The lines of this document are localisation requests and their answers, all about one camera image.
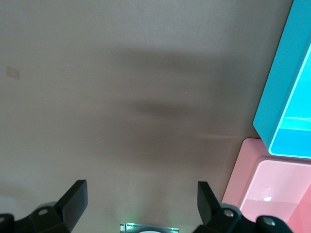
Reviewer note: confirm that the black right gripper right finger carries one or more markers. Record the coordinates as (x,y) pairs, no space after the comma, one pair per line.
(206,201)

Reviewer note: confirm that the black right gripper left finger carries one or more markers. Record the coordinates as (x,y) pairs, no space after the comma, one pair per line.
(73,201)

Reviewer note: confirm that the pink plastic bin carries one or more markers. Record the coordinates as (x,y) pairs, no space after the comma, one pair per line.
(267,189)

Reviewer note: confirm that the blue plastic bin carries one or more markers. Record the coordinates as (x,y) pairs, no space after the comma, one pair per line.
(274,97)

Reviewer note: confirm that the brown tape patch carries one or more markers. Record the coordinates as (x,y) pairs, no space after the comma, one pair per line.
(13,72)

